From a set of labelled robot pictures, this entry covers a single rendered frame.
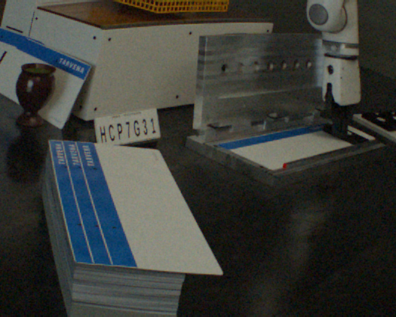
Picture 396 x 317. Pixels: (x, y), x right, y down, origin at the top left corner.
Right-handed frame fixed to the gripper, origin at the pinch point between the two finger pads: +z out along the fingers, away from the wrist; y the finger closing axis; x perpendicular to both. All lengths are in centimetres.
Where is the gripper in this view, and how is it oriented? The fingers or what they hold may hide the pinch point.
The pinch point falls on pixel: (339, 127)
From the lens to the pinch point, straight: 194.8
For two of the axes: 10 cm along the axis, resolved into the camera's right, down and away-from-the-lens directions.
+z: -0.3, 9.8, 2.0
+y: 6.4, -1.3, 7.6
